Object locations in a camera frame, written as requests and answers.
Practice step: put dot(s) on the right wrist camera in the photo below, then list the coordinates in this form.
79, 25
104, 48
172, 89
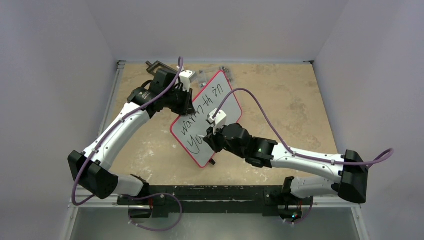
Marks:
216, 119

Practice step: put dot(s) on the red framed whiteboard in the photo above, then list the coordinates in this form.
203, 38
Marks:
185, 129

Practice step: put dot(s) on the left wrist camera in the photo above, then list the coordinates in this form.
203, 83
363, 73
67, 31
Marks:
186, 77

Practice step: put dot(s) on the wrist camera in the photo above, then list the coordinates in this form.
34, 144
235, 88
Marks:
186, 77
216, 119

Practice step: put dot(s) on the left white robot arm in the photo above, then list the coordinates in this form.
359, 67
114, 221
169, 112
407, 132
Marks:
140, 107

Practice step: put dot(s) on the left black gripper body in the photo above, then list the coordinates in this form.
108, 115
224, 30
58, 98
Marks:
177, 100

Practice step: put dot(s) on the black metal clamp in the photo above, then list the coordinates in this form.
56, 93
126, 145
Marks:
152, 67

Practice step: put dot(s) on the clear plastic parts box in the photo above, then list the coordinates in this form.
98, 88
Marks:
205, 75

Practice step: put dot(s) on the aluminium frame rail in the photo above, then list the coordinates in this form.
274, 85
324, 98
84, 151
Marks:
90, 179

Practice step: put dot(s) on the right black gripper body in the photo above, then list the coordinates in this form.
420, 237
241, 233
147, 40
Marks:
214, 139

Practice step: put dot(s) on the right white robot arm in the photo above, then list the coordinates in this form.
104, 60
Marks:
344, 175

